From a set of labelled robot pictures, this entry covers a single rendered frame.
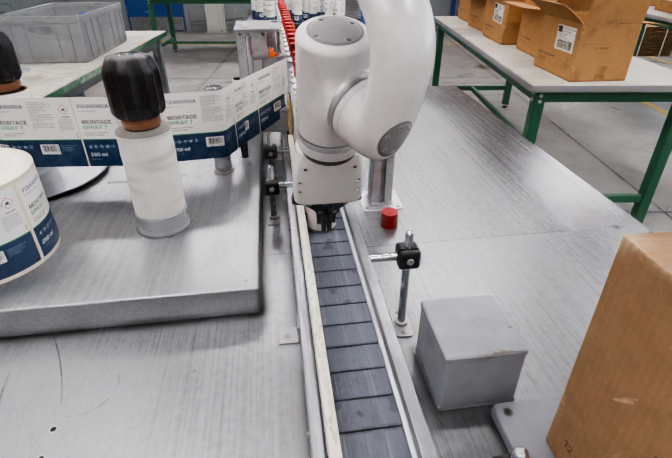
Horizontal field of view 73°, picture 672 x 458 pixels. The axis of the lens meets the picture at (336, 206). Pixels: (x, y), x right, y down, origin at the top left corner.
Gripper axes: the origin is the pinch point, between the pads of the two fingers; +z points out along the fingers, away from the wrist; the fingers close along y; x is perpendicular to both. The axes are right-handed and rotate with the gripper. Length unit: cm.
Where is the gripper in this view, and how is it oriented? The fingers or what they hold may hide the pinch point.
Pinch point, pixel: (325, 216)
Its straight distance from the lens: 72.4
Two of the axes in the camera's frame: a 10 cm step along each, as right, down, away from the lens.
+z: -0.5, 6.4, 7.6
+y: -9.9, 0.7, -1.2
